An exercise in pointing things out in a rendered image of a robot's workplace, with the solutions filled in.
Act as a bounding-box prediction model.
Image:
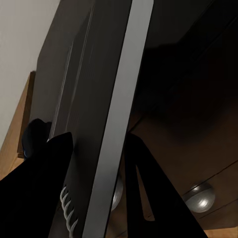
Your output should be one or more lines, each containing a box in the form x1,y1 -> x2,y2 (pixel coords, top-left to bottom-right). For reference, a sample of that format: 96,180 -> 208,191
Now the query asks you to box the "notebook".
47,0 -> 155,238

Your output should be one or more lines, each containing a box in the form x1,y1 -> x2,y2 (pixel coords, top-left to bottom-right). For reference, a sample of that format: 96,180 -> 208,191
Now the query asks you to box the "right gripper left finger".
0,132 -> 73,238

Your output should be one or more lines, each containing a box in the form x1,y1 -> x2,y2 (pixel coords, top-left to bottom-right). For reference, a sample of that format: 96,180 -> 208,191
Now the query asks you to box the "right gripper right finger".
124,132 -> 208,238

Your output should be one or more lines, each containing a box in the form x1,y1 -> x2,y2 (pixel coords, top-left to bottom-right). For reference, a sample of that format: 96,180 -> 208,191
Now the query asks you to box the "mouse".
22,119 -> 47,161

